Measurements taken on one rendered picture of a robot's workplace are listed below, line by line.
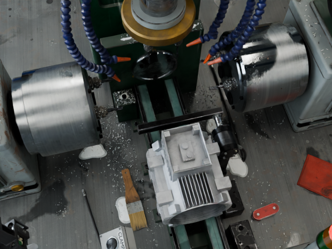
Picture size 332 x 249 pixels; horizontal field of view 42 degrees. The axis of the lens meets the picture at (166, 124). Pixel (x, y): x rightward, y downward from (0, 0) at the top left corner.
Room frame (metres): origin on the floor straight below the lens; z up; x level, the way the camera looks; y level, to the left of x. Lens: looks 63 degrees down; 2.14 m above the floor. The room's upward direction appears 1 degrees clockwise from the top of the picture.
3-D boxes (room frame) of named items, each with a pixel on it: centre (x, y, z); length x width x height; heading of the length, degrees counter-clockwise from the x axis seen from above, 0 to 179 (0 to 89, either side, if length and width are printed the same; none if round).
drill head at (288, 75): (0.77, -0.31, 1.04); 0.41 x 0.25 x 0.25; 105
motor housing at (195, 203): (0.40, -0.06, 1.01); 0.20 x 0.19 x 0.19; 15
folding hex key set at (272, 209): (0.38, -0.32, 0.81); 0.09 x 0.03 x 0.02; 112
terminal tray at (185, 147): (0.44, -0.05, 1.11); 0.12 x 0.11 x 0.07; 15
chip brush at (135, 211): (0.41, 0.10, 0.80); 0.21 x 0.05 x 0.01; 17
